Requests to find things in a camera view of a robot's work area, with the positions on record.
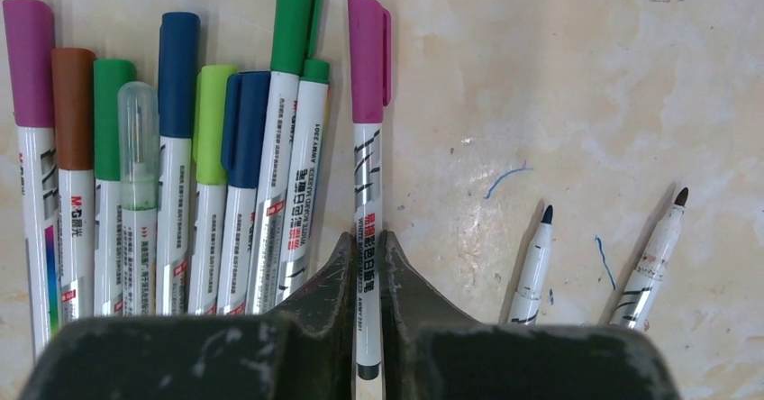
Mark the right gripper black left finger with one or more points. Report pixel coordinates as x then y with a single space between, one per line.
301 349

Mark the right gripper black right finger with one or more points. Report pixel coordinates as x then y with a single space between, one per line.
433 350

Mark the marker, blue cap, purple end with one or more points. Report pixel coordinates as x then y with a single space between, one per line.
243 134

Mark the marker, clear cap, green end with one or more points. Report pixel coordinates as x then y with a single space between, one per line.
138 122

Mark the marker, navy cap, green end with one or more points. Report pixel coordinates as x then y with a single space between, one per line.
178 64

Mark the marker, brown cap, yellow end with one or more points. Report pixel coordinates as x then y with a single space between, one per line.
72 82

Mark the marker, purple cap, yellow end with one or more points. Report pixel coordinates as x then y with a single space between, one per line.
30 39

